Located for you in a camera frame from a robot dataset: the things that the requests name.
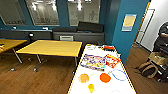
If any small yellow cup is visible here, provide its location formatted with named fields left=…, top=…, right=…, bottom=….
left=87, top=83, right=95, bottom=93

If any dark grey sofa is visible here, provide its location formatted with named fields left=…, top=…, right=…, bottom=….
left=51, top=21, right=106, bottom=46

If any white paper sign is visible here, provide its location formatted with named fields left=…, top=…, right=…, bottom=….
left=59, top=35, right=74, bottom=42

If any flat red box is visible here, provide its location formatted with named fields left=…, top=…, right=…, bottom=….
left=103, top=45, right=116, bottom=52

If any red snack bag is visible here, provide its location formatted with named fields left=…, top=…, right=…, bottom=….
left=104, top=54, right=122, bottom=69

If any pale orange bowl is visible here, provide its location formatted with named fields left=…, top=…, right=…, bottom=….
left=78, top=73, right=90, bottom=84

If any yellow wooden table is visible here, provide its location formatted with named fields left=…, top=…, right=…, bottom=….
left=0, top=38, right=28, bottom=72
left=15, top=39, right=83, bottom=73

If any interior glass window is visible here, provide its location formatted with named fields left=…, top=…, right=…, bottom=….
left=0, top=0, right=26, bottom=26
left=67, top=0, right=101, bottom=27
left=25, top=0, right=60, bottom=27

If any white table with toys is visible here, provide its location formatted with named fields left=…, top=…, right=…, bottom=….
left=67, top=43, right=137, bottom=94

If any clear bowl blue rim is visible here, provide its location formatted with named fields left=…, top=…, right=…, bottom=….
left=110, top=69, right=128, bottom=82

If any clear glass bowl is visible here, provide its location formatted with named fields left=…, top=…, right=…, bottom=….
left=109, top=89, right=122, bottom=94

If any small black device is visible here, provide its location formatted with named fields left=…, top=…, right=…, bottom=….
left=28, top=32, right=35, bottom=40

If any long grey bench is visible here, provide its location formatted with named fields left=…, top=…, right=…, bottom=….
left=0, top=29, right=54, bottom=42

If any brown backpack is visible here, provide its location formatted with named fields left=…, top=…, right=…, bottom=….
left=134, top=61, right=159, bottom=79

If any brown cardboard box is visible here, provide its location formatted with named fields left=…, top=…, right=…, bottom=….
left=148, top=52, right=168, bottom=66

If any tan framed wall poster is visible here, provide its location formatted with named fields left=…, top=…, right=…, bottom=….
left=121, top=13, right=138, bottom=33

